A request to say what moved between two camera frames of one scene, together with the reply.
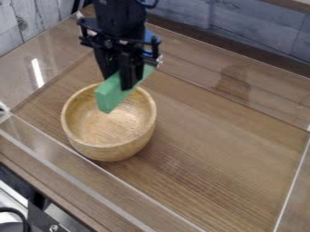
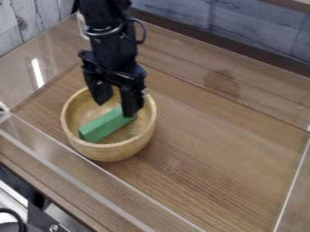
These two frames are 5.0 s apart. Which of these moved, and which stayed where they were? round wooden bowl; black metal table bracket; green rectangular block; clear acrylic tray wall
Moved: green rectangular block
Stayed: black metal table bracket; round wooden bowl; clear acrylic tray wall
